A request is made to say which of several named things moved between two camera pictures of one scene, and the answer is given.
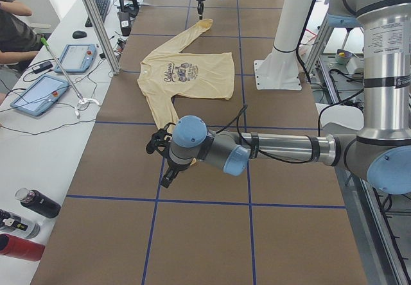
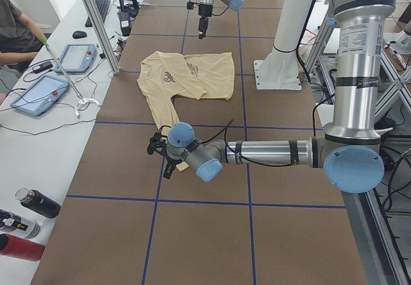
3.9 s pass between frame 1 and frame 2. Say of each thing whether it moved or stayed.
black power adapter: stayed
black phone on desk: stayed
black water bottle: stayed
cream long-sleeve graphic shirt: moved
